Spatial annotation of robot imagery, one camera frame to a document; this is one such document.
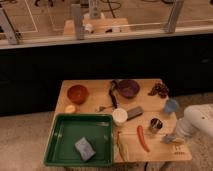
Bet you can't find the blue grey towel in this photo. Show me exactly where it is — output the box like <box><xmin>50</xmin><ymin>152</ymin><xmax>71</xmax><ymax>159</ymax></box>
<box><xmin>162</xmin><ymin>134</ymin><xmax>176</xmax><ymax>144</ymax></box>

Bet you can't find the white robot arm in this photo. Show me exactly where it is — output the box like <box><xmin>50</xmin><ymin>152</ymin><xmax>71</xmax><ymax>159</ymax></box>
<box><xmin>173</xmin><ymin>104</ymin><xmax>213</xmax><ymax>143</ymax></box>

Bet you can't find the metal can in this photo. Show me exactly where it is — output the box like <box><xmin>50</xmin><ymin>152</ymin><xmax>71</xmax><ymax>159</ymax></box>
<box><xmin>149</xmin><ymin>118</ymin><xmax>163</xmax><ymax>133</ymax></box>

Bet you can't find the red carrot toy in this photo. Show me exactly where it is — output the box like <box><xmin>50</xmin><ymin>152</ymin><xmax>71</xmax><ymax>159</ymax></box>
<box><xmin>137</xmin><ymin>125</ymin><xmax>150</xmax><ymax>152</ymax></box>

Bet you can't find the grey rectangular block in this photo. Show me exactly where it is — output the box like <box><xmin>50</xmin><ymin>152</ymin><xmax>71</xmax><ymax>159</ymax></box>
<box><xmin>127</xmin><ymin>106</ymin><xmax>144</xmax><ymax>120</ymax></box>

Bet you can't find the dark grape bunch toy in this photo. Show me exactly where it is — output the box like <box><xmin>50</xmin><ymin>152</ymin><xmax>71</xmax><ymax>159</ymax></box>
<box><xmin>148</xmin><ymin>83</ymin><xmax>169</xmax><ymax>98</ymax></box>

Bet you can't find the yellow corn toy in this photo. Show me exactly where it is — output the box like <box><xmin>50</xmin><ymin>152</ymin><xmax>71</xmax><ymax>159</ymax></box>
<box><xmin>116</xmin><ymin>132</ymin><xmax>129</xmax><ymax>162</ymax></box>

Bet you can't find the white cup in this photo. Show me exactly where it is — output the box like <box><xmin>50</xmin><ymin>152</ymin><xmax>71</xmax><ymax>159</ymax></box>
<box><xmin>112</xmin><ymin>108</ymin><xmax>128</xmax><ymax>126</ymax></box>

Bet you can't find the purple bowl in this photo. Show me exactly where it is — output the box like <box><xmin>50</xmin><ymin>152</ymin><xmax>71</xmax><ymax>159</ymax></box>
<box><xmin>118</xmin><ymin>79</ymin><xmax>140</xmax><ymax>98</ymax></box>

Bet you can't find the metal fork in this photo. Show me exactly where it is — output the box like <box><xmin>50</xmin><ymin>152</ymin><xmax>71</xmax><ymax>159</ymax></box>
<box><xmin>96</xmin><ymin>106</ymin><xmax>113</xmax><ymax>112</ymax></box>

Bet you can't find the black utensil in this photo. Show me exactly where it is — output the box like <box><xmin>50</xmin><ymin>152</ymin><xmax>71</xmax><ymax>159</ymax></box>
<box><xmin>108</xmin><ymin>81</ymin><xmax>118</xmax><ymax>109</ymax></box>

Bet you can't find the blue sponge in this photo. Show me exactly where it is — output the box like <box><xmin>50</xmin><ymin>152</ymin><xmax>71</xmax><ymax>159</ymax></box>
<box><xmin>75</xmin><ymin>137</ymin><xmax>96</xmax><ymax>161</ymax></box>

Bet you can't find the green plastic tray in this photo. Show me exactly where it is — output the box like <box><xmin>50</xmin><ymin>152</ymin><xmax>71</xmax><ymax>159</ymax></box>
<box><xmin>44</xmin><ymin>114</ymin><xmax>114</xmax><ymax>167</ymax></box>

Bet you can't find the orange bowl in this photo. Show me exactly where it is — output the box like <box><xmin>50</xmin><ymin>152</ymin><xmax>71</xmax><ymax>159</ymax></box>
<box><xmin>67</xmin><ymin>85</ymin><xmax>89</xmax><ymax>105</ymax></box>

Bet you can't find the small yellow round object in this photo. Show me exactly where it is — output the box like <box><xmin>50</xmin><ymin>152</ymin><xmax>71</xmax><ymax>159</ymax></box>
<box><xmin>65</xmin><ymin>105</ymin><xmax>77</xmax><ymax>113</ymax></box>

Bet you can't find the distant wooden table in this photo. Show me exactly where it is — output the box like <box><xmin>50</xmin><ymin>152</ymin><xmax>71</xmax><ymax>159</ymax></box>
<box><xmin>63</xmin><ymin>18</ymin><xmax>131</xmax><ymax>35</ymax></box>

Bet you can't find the grey metal post right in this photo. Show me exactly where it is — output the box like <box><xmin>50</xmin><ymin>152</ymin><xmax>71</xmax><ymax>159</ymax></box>
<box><xmin>164</xmin><ymin>0</ymin><xmax>184</xmax><ymax>33</ymax></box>

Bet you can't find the grey metal post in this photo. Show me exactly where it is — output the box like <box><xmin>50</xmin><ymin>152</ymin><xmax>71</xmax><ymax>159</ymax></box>
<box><xmin>164</xmin><ymin>0</ymin><xmax>184</xmax><ymax>33</ymax></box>
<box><xmin>71</xmin><ymin>4</ymin><xmax>84</xmax><ymax>40</ymax></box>
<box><xmin>0</xmin><ymin>8</ymin><xmax>19</xmax><ymax>45</ymax></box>

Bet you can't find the grey metal post centre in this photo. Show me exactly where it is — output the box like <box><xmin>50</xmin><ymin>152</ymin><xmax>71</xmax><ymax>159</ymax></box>
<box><xmin>71</xmin><ymin>4</ymin><xmax>84</xmax><ymax>40</ymax></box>

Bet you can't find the grey metal post left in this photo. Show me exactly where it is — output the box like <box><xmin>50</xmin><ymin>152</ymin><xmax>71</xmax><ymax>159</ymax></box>
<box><xmin>0</xmin><ymin>8</ymin><xmax>19</xmax><ymax>45</ymax></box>

